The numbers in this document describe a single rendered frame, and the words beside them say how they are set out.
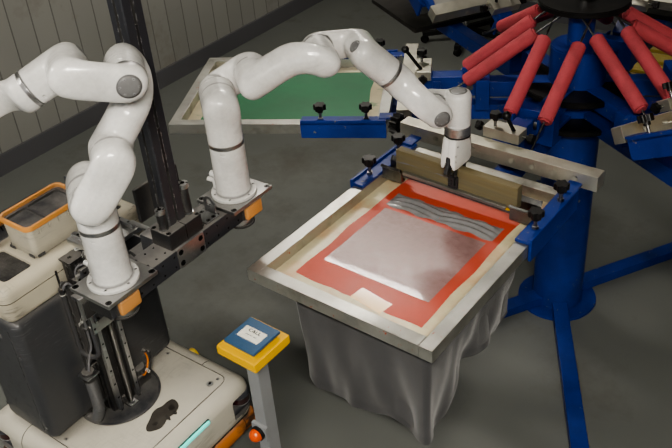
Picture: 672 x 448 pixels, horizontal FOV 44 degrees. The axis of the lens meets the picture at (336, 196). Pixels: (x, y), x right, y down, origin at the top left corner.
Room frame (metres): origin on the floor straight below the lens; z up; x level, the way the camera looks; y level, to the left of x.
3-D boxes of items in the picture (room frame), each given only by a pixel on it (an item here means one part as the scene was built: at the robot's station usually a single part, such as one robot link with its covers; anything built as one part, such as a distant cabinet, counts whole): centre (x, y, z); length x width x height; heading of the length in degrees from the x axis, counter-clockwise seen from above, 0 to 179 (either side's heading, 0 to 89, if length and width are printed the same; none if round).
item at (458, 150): (2.08, -0.36, 1.15); 0.10 x 0.08 x 0.11; 140
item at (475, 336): (1.73, -0.34, 0.74); 0.46 x 0.04 x 0.42; 140
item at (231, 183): (1.96, 0.29, 1.21); 0.16 x 0.13 x 0.15; 52
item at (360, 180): (2.27, -0.16, 0.98); 0.30 x 0.05 x 0.07; 140
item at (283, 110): (2.87, -0.01, 1.05); 1.08 x 0.61 x 0.23; 80
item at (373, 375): (1.68, -0.03, 0.74); 0.45 x 0.03 x 0.43; 50
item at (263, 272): (1.91, -0.22, 0.97); 0.79 x 0.58 x 0.04; 140
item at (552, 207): (1.91, -0.59, 0.98); 0.30 x 0.05 x 0.07; 140
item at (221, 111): (1.96, 0.28, 1.37); 0.13 x 0.10 x 0.16; 11
